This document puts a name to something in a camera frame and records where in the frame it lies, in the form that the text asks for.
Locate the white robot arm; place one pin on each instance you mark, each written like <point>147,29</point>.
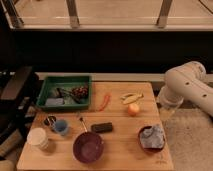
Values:
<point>186,82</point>

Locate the black eraser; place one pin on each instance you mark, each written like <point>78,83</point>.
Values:
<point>102,128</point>

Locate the purple bowl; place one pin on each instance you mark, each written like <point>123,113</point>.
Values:
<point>88,147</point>

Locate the brown bowl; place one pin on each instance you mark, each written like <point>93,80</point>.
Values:
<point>150,140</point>

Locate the yellow banana peel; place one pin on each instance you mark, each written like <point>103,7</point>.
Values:
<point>131,98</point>

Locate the red grape bunch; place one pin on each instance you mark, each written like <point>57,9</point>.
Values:
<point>80,92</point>

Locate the orange fruit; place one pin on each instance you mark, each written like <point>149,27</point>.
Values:
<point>133,109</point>

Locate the metal spoon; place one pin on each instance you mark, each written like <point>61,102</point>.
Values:
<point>83,123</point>

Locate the green plastic tray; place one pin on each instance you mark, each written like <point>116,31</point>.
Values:
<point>60,87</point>

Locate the grey sponge in tray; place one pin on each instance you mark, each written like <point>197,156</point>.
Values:
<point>54,102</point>

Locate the blue cup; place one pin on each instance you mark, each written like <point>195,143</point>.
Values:
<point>61,127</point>

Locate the small black metal cup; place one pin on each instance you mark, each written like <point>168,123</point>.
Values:
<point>50,120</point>

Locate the grey crumpled cloth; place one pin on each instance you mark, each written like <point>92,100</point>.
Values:
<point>152,137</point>

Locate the white cup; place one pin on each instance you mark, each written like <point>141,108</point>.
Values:
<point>38,137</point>

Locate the black chair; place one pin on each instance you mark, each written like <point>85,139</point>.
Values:
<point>17,95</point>

